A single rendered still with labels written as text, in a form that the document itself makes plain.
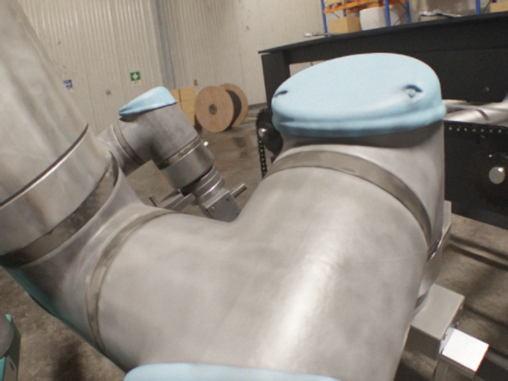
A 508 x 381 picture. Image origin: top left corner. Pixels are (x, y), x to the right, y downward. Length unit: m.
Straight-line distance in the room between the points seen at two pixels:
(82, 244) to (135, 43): 10.77
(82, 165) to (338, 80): 0.13
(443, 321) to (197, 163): 0.43
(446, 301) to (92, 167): 0.28
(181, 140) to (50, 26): 10.33
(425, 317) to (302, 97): 0.22
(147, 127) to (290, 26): 12.89
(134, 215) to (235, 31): 11.97
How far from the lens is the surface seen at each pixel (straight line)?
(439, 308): 0.32
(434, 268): 0.26
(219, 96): 7.28
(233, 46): 11.98
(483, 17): 0.77
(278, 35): 12.99
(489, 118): 1.32
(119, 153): 0.58
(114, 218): 0.18
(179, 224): 0.16
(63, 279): 0.18
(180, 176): 0.57
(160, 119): 0.56
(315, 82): 0.18
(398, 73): 0.18
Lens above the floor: 1.08
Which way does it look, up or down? 19 degrees down
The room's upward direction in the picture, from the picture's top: 8 degrees counter-clockwise
